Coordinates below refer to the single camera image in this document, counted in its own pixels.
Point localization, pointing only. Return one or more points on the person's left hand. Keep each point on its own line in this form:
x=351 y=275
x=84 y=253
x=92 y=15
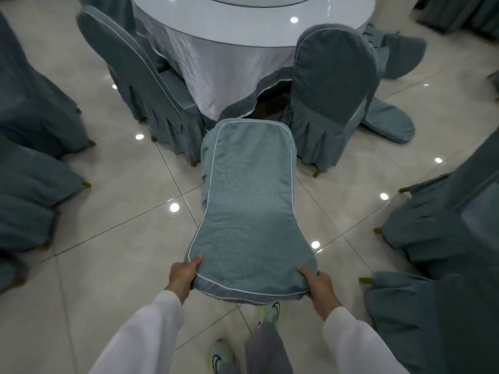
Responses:
x=181 y=280

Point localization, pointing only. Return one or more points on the person's right hand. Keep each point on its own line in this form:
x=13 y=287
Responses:
x=323 y=294

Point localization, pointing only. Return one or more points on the person's left forearm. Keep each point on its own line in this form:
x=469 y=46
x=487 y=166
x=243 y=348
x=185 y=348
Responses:
x=140 y=338

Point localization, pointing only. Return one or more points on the person's right forearm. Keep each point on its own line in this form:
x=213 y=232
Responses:
x=362 y=342

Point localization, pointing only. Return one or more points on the person's right shoe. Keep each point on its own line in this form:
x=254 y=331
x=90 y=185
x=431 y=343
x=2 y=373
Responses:
x=269 y=313

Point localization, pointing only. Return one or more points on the person's shoe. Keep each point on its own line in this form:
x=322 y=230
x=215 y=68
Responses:
x=269 y=313
x=222 y=358

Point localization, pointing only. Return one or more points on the person's grey trousers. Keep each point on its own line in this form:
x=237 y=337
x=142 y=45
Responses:
x=269 y=354

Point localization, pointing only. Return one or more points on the person's left shoe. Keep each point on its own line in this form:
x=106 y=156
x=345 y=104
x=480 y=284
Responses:
x=222 y=358

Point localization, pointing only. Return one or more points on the round white clothed table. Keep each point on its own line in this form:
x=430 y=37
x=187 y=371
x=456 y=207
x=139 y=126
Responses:
x=249 y=31

